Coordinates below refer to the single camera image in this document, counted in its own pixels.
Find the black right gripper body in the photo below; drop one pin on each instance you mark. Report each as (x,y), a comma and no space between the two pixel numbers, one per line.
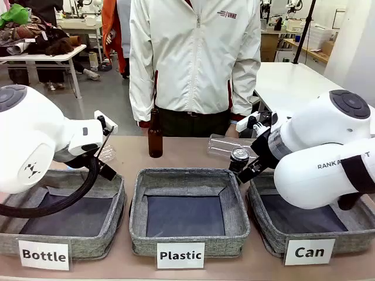
(266,155)

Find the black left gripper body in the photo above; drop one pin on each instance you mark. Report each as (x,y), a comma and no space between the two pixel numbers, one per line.
(77,156)

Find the black aluminium drink can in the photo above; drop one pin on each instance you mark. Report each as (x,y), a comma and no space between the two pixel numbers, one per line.
(238,161)

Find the large clear plastic bottle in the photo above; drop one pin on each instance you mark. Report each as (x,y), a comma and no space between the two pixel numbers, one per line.
(222,146)

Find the brown glass beer bottle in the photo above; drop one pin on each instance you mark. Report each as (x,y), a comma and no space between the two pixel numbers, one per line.
(155,140)

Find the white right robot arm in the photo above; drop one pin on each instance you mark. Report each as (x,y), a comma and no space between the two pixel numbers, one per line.
(322,140)

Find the person's left forearm white sleeve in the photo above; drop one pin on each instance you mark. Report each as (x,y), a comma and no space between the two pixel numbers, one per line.
(244,96)

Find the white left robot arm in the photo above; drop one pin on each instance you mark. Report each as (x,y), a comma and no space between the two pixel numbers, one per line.
(29,131)

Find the person's right forearm white sleeve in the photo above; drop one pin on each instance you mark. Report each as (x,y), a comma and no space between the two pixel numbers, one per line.
(140,99)

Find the grey fabric basket labelled Bottle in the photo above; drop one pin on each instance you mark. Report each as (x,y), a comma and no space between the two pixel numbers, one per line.
(111,210)

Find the grey fabric basket labelled Can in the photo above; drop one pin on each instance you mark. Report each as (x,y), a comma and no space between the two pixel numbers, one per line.
(263,216)

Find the grey fabric basket labelled Plastic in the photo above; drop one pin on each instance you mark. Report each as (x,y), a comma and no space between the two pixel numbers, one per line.
(187,181)

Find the white Can label card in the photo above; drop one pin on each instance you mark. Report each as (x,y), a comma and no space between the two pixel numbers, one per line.
(309,252)

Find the person's left hand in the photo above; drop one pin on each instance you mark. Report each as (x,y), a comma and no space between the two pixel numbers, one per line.
(234,130)

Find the white sneaker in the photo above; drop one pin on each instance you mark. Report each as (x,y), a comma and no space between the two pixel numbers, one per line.
(92,75)

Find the small carton on floor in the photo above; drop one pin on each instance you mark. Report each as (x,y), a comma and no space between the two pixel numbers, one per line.
(93,61)

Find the white table with clothes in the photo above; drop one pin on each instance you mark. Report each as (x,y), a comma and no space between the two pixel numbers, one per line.
(58,57)

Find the white Bottle label card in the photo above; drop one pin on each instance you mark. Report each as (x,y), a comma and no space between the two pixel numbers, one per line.
(44,255)

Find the brown cardboard box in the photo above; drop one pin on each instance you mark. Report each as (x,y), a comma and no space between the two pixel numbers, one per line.
(269,47)

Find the white Plastic label card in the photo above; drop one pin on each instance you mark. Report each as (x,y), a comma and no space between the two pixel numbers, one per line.
(180,255)

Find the wooden workbench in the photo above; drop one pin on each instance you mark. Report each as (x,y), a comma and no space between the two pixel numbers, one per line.
(310,51)

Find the person in white jacket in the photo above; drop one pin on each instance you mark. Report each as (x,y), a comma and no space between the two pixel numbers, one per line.
(193,58)

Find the black tripod pole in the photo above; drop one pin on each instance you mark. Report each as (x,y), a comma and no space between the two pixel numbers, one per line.
(304,32)

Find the person in orange jacket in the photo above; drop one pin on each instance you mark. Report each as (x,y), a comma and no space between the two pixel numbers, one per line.
(112,29)

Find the stack of white boxes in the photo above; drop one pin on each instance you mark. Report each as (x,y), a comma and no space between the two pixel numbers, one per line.
(320,32)

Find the green cloth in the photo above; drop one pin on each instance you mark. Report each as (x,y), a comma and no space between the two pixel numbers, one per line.
(13,14)

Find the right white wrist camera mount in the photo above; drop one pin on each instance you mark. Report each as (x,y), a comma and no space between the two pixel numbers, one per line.
(244,123)

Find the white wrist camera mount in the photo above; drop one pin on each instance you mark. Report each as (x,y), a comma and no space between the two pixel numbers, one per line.
(109,121)
(244,123)

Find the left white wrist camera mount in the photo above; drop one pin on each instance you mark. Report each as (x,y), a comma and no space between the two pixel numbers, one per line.
(109,121)

